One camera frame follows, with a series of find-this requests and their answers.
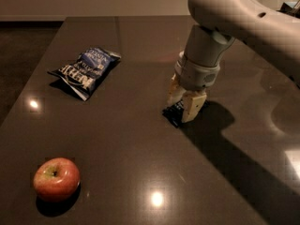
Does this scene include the black mesh basket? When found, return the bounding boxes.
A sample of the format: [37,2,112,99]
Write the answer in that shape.
[279,2,300,17]

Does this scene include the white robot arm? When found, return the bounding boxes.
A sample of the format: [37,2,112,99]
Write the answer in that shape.
[163,0,300,127]

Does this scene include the blue chip bag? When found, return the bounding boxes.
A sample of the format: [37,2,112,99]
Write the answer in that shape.
[50,47,121,101]

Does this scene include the red apple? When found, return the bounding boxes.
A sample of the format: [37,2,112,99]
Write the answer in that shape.
[33,157,81,203]

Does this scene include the dark blue rxbar wrapper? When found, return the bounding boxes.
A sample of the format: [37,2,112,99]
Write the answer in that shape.
[161,99,210,128]

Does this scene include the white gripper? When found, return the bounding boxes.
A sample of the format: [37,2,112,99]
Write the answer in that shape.
[167,52,220,123]

